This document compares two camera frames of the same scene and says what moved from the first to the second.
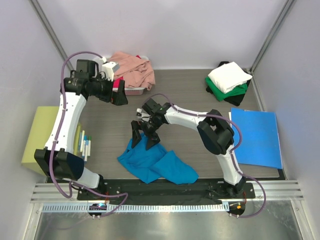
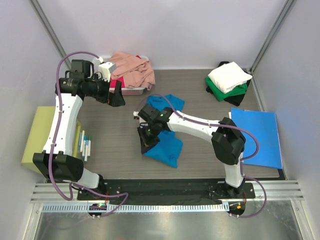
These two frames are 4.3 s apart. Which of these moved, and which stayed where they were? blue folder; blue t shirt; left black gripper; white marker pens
Moved: blue t shirt
Stayed: white marker pens; blue folder; left black gripper
